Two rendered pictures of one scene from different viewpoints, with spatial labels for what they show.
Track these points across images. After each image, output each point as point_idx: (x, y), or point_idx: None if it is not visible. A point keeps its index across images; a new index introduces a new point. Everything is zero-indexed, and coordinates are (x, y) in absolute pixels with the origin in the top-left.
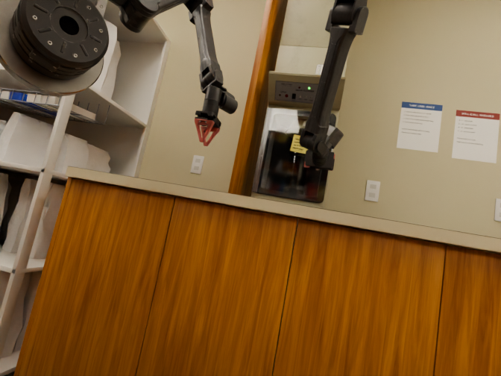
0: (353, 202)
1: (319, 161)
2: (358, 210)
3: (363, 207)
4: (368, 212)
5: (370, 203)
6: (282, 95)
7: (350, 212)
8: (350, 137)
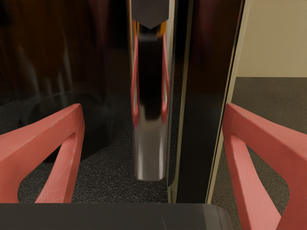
0: (259, 7)
1: None
2: (271, 26)
3: (285, 16)
4: (296, 29)
5: (305, 2)
6: None
7: (251, 34)
8: None
